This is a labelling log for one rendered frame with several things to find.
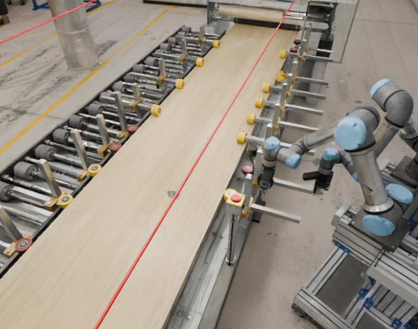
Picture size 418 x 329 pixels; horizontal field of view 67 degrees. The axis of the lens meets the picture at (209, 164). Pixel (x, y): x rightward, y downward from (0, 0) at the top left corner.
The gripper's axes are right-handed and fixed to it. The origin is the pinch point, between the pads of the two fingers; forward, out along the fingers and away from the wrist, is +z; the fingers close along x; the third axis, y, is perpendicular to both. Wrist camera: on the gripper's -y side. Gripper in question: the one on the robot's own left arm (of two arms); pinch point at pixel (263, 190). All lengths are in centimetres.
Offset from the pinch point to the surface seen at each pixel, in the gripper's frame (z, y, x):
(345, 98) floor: 97, 301, -55
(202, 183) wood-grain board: 5.5, -1.7, 36.8
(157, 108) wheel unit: -1, 53, 96
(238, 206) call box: -26.2, -37.4, 5.3
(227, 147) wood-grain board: 5.7, 35.9, 33.3
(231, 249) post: 10.7, -36.0, 7.1
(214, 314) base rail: 25, -65, 6
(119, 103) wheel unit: -12, 35, 115
